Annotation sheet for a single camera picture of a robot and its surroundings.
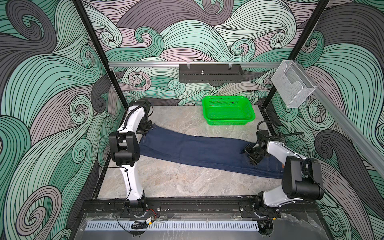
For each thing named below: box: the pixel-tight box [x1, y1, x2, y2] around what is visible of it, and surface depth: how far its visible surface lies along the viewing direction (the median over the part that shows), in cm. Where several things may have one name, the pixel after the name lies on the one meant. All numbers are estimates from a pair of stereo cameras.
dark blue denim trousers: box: [139, 125, 285, 179], surface depth 94 cm
